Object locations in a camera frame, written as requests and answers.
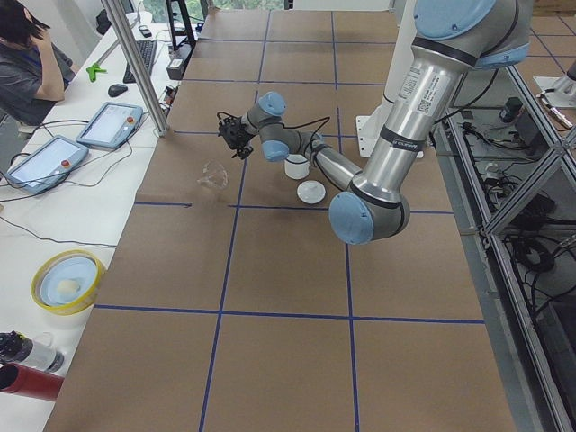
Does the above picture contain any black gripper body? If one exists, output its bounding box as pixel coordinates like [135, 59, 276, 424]
[219, 116, 253, 151]

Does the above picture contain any white cup lid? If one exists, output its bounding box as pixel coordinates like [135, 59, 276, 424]
[296, 180, 326, 204]

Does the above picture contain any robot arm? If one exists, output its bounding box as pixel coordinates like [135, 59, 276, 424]
[218, 1, 534, 245]

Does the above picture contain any white enamel cup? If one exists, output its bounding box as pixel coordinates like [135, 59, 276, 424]
[284, 154, 310, 180]

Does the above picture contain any black keyboard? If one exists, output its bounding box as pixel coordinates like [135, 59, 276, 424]
[122, 40, 157, 84]

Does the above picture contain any far teach pendant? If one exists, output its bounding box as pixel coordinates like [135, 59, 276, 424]
[76, 102, 143, 149]

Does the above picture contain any teach pendant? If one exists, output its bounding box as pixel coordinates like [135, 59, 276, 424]
[5, 135, 88, 194]
[76, 102, 143, 149]

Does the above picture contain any black computer mouse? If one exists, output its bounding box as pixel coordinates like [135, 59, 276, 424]
[107, 84, 128, 98]

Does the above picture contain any green plastic tool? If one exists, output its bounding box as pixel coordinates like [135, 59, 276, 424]
[86, 63, 107, 83]

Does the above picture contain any near teach pendant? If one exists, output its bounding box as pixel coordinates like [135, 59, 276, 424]
[5, 135, 88, 194]

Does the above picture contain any seated person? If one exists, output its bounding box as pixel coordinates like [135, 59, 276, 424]
[1, 0, 77, 126]

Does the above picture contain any yellow rimmed bowl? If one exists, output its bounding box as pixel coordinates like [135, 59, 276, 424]
[31, 249, 106, 316]

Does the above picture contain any clear bottle black cap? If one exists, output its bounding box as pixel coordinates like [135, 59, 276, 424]
[1, 330, 64, 373]

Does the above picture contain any red cylinder bottle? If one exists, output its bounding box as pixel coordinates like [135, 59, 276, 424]
[1, 364, 64, 401]

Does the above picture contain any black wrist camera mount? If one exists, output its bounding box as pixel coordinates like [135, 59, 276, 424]
[217, 111, 241, 138]

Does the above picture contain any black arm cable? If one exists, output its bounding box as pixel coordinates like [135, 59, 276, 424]
[283, 116, 332, 157]

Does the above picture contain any aluminium frame post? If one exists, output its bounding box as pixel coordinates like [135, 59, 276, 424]
[103, 0, 168, 137]

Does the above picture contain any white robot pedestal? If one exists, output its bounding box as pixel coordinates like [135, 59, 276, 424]
[356, 0, 416, 158]

